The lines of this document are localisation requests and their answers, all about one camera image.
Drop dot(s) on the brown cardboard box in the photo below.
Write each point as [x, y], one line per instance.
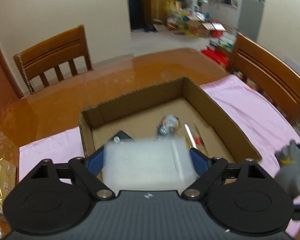
[138, 113]

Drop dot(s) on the wristwatch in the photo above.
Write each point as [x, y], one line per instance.
[167, 127]

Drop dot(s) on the wooden chair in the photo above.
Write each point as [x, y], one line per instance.
[49, 54]
[280, 82]

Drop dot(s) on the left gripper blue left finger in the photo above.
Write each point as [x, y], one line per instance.
[95, 162]

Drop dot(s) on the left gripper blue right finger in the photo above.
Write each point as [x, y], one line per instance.
[200, 161]

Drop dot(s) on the white translucent plastic box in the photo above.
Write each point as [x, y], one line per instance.
[148, 165]

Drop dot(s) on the small glitter bottle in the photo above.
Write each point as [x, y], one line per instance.
[194, 139]

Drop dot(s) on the grey toy figure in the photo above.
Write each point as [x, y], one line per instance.
[288, 176]

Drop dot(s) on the wooden chair left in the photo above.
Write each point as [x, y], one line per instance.
[49, 54]

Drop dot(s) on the wooden chair right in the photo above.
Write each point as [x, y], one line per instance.
[280, 82]

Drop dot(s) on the black electronic device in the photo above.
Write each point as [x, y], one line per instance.
[119, 137]

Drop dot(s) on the pink table cloth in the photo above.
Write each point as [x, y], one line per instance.
[265, 127]

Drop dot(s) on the gold tissue pack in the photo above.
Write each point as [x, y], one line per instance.
[7, 180]

